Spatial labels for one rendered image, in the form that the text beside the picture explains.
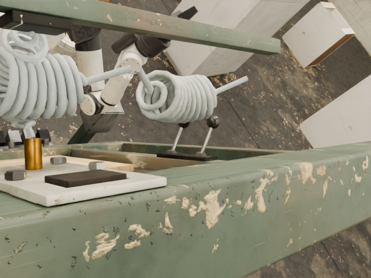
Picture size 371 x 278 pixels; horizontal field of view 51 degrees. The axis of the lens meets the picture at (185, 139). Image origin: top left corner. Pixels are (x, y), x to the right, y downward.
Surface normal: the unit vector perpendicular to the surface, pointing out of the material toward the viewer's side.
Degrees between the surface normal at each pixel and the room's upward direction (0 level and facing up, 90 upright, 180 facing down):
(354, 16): 90
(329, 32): 90
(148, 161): 90
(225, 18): 90
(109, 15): 32
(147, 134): 0
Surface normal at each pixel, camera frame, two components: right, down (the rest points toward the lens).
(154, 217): 0.69, 0.03
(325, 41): -0.64, 0.22
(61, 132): 0.57, -0.51
